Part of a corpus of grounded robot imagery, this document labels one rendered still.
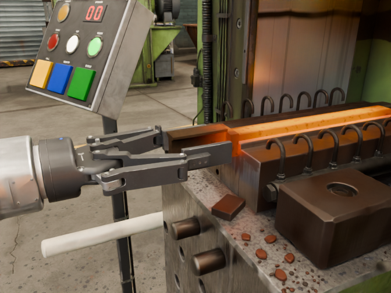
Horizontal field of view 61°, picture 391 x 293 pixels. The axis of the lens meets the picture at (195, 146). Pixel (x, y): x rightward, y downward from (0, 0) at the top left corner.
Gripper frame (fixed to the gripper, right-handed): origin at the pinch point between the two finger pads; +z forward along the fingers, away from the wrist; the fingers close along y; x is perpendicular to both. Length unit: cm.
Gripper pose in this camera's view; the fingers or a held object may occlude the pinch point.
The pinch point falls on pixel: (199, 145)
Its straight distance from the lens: 46.5
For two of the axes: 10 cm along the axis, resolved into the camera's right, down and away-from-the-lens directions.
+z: 9.1, -1.6, 3.8
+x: 0.0, -9.2, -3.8
